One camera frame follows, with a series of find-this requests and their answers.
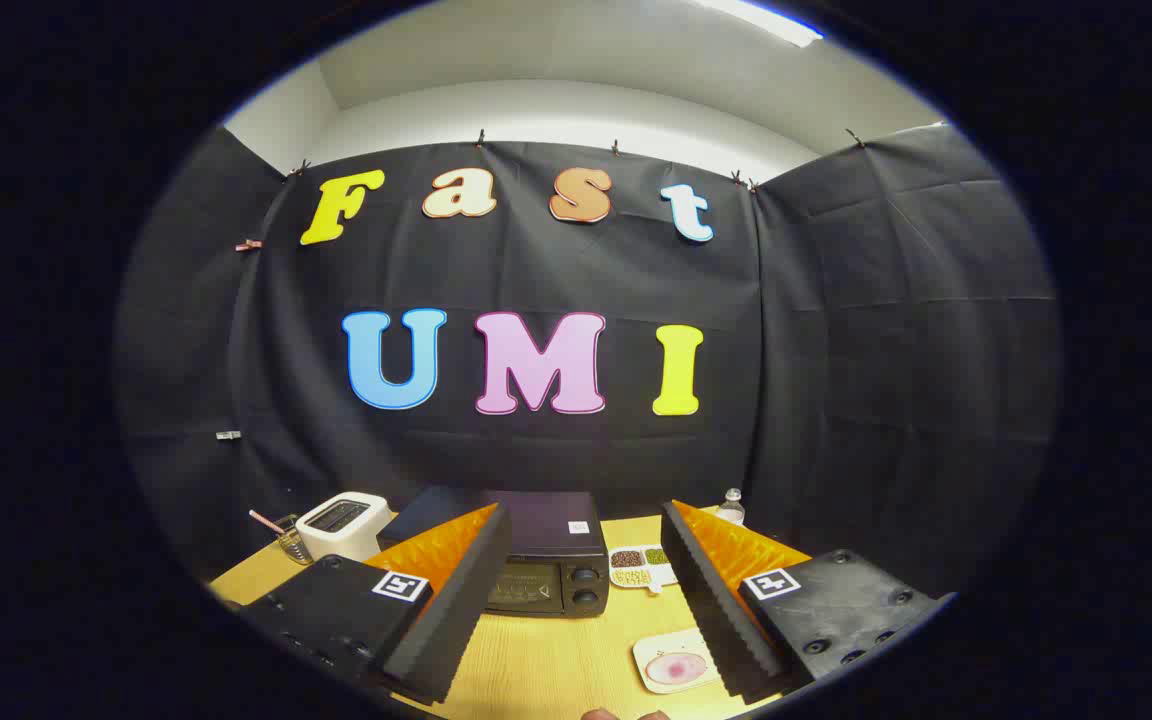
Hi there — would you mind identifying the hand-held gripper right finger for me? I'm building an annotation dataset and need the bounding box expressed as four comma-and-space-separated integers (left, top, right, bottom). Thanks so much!
660, 499, 942, 701

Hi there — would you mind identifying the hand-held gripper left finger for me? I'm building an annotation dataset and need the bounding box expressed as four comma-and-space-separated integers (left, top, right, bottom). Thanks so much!
241, 502, 513, 706

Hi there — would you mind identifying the square white plate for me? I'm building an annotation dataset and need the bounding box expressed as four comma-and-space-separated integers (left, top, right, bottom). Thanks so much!
632, 627, 722, 695

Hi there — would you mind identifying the pink ham slice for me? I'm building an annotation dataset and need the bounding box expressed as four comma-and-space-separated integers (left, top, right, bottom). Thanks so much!
646, 650, 709, 687

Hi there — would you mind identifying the black toaster oven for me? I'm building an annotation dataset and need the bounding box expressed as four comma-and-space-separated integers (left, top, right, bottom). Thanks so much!
376, 486, 610, 619

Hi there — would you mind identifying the white pop-up toaster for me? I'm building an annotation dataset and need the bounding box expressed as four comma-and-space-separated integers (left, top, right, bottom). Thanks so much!
294, 491, 392, 564

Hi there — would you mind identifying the white divided bean dish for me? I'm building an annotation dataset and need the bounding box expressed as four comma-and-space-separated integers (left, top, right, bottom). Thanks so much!
608, 544, 679, 595

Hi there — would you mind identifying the clear glass cup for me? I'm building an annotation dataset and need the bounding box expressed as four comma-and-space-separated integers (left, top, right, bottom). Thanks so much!
276, 515, 315, 567

